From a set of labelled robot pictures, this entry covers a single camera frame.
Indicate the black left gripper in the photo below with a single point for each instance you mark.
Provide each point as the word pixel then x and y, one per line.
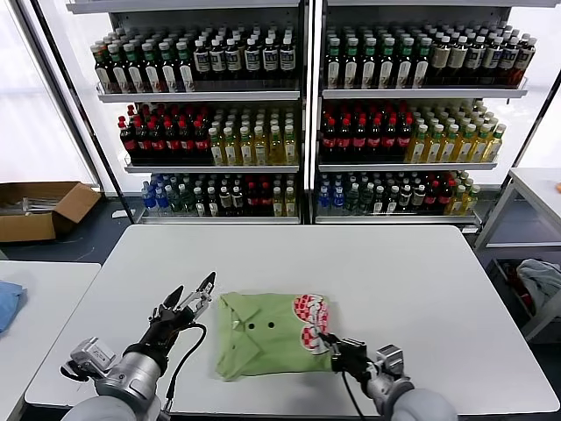
pixel 166 335

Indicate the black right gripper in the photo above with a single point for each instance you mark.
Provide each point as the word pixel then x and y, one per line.
pixel 352 361

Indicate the green t-shirt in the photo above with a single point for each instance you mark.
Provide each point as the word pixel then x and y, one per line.
pixel 263 346

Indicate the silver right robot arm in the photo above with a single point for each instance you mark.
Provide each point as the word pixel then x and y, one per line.
pixel 412 403

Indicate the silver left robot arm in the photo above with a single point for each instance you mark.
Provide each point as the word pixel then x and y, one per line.
pixel 131 381

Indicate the clear green water bottle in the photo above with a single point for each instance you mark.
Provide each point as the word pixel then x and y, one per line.
pixel 175 202
pixel 352 200
pixel 188 203
pixel 366 201

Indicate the dark bottle white cap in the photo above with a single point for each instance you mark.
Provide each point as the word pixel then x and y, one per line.
pixel 392 202
pixel 212 204
pixel 379 202
pixel 200 204

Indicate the blue water bottle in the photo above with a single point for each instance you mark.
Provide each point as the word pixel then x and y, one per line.
pixel 338 199
pixel 324 199
pixel 147 200
pixel 161 200

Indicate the dark bottle grey label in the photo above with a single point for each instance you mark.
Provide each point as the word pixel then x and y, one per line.
pixel 406 200
pixel 237 202
pixel 225 202
pixel 419 200

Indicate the white floor scrap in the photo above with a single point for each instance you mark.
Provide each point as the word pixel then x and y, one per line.
pixel 117 214

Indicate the cola bottle red cap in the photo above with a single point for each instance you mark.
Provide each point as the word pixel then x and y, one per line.
pixel 329 143
pixel 186 145
pixel 389 143
pixel 374 143
pixel 200 144
pixel 444 200
pixel 403 143
pixel 265 204
pixel 432 200
pixel 128 145
pixel 156 145
pixel 171 145
pixel 142 145
pixel 252 204
pixel 344 143
pixel 359 143

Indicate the yellow drink bottle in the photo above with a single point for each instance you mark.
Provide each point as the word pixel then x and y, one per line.
pixel 260 152
pixel 494 149
pixel 463 150
pixel 290 206
pixel 479 150
pixel 246 152
pixel 470 203
pixel 278 206
pixel 216 152
pixel 448 150
pixel 275 152
pixel 231 152
pixel 416 150
pixel 290 152
pixel 456 203
pixel 432 150

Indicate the open cardboard box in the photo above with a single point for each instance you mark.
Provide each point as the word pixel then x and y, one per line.
pixel 26 228

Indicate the blue folded cloth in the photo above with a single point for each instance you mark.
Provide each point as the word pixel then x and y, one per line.
pixel 9 307

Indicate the clear plastic packaging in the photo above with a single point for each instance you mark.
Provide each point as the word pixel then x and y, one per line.
pixel 37 206

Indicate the red item in bin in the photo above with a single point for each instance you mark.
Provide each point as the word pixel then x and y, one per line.
pixel 521 291

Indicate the grey bottle shelf unit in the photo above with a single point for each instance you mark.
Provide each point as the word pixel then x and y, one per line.
pixel 197 96
pixel 416 94

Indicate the grey white crumpled cloth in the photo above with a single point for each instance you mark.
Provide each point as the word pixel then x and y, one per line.
pixel 541 280

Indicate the dark bottle green cap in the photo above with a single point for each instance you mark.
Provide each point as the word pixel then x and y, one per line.
pixel 135 73
pixel 387 66
pixel 186 71
pixel 103 73
pixel 151 71
pixel 369 66
pixel 334 66
pixel 422 66
pixel 119 73
pixel 404 66
pixel 168 71
pixel 350 66

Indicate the dark bottle blue white label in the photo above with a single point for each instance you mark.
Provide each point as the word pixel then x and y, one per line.
pixel 233 61
pixel 252 61
pixel 217 62
pixel 201 62
pixel 475 61
pixel 287 60
pixel 524 62
pixel 270 60
pixel 508 62
pixel 492 62

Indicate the dark bottle beige label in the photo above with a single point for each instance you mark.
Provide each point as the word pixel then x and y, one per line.
pixel 458 60
pixel 440 60

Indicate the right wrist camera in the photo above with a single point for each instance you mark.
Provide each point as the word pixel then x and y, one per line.
pixel 392 359

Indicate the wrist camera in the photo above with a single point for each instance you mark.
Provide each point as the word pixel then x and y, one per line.
pixel 392 359
pixel 90 355

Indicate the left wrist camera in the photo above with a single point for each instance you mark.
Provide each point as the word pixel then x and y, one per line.
pixel 90 355

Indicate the grey frame side table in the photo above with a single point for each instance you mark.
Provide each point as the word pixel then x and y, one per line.
pixel 539 184

